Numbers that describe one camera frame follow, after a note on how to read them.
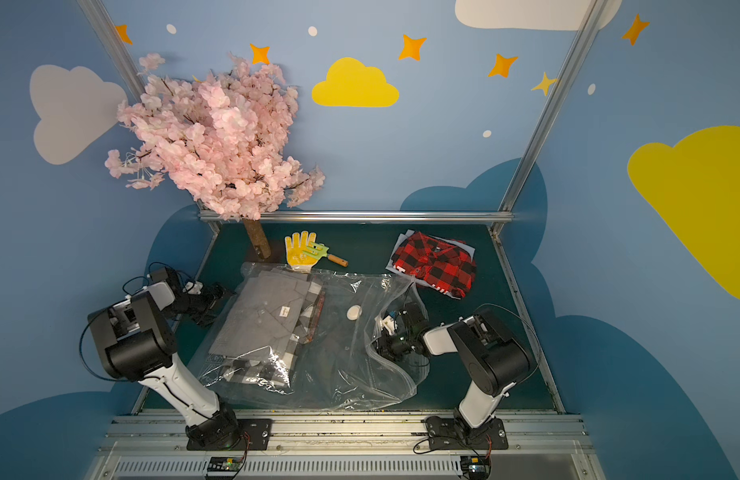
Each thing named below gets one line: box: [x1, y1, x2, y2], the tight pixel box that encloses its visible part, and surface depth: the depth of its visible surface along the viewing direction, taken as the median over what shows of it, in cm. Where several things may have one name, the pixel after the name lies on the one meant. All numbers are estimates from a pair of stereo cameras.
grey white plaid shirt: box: [223, 281, 326, 389], surface depth 85 cm
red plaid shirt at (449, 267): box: [392, 232, 477, 298], surface depth 100 cm
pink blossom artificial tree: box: [105, 53, 325, 259], surface depth 70 cm
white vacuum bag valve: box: [346, 304, 363, 321], surface depth 97 cm
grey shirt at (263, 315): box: [209, 270, 310, 359], surface depth 93 cm
